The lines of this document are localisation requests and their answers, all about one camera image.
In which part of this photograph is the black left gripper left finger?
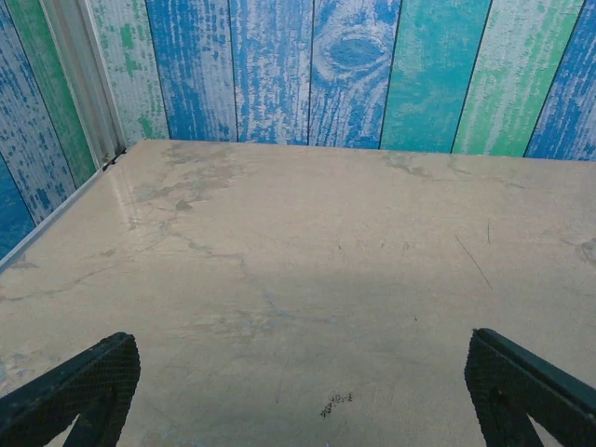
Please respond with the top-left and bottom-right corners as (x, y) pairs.
(0, 332), (142, 447)

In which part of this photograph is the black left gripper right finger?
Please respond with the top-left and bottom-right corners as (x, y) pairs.
(465, 328), (596, 447)

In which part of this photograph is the aluminium table side rail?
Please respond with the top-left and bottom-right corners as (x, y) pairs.
(0, 167), (111, 276)

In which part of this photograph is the aluminium corner post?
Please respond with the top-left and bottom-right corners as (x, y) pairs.
(39, 0), (129, 171)

